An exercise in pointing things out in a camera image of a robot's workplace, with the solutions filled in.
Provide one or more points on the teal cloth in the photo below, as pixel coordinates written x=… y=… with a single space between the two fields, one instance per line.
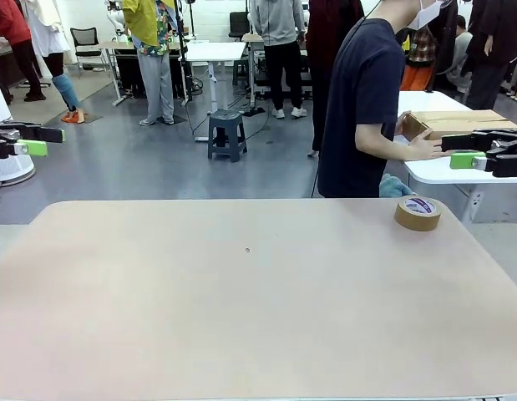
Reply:
x=393 y=187

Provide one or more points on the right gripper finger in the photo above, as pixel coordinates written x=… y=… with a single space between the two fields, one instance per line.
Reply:
x=464 y=160
x=462 y=143

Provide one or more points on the orange shoes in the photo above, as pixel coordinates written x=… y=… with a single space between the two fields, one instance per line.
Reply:
x=73 y=118

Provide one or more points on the wood top desk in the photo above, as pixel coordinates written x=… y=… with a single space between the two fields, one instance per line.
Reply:
x=254 y=38

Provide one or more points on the small dark stool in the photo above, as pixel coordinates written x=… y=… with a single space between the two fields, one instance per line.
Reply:
x=240 y=69

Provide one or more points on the person in plaid shirt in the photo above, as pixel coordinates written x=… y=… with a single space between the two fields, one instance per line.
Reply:
x=419 y=50

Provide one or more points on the person in grey hoodie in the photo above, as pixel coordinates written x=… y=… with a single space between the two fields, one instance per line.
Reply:
x=279 y=25

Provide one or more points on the person in light grey top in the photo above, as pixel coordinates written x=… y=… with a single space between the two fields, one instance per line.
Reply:
x=460 y=46

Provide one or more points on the white perforated round pedestal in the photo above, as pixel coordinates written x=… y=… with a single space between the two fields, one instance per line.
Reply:
x=7 y=169

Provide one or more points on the desk with white legs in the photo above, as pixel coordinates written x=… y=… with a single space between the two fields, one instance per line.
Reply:
x=116 y=71

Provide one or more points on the person in navy t-shirt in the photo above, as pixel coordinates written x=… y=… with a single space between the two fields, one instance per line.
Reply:
x=358 y=83

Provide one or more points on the person in red top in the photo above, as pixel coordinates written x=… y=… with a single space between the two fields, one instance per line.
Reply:
x=16 y=25

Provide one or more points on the person in yellow jacket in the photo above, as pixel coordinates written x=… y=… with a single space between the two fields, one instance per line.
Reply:
x=151 y=25

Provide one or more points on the black tripod stand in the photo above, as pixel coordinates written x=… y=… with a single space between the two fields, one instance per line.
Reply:
x=183 y=54

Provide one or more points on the person's right forearm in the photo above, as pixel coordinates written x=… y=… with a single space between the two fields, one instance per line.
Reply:
x=379 y=144

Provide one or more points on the person's left hand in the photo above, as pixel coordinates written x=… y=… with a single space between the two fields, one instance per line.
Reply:
x=401 y=124

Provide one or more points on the large brown cardboard box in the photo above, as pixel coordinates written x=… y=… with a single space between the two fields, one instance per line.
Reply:
x=462 y=121

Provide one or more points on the brown packing tape roll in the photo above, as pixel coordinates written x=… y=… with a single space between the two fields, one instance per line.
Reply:
x=417 y=221

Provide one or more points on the white humanoid robot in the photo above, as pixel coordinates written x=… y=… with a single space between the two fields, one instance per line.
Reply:
x=115 y=21

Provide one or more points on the person in maroon clothes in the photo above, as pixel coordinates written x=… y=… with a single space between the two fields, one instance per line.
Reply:
x=325 y=25

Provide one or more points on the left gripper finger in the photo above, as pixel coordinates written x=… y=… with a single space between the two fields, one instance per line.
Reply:
x=37 y=133
x=32 y=148

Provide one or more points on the white side table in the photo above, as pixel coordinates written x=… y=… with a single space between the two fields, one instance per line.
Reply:
x=433 y=171

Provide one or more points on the white face mask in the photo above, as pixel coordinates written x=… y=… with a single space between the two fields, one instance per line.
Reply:
x=429 y=14

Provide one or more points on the black mesh office chair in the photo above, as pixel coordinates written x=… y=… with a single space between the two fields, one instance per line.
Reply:
x=238 y=23
x=84 y=38

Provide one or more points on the black hanging coat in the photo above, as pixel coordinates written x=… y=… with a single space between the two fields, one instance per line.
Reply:
x=444 y=21

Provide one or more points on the grey plastic stool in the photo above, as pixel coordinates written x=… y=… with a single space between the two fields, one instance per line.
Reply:
x=226 y=119

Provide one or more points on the white standing desk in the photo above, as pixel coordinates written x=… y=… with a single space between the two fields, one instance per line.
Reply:
x=214 y=52

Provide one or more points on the person's right hand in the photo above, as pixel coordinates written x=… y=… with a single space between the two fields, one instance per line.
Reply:
x=425 y=150

